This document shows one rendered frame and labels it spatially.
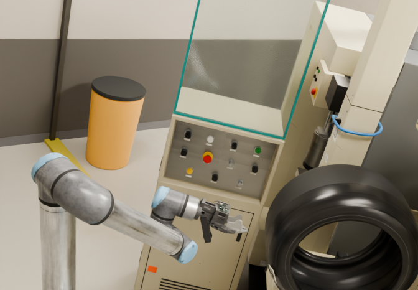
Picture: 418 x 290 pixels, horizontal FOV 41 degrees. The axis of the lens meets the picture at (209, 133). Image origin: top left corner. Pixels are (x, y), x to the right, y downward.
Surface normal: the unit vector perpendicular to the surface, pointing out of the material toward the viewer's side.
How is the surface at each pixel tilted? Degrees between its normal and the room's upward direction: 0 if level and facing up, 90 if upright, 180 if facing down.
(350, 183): 13
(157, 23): 90
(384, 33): 90
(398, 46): 90
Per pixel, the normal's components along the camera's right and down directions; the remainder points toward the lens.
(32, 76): 0.58, 0.47
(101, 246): 0.22, -0.87
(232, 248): -0.07, 0.43
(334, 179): -0.16, -0.90
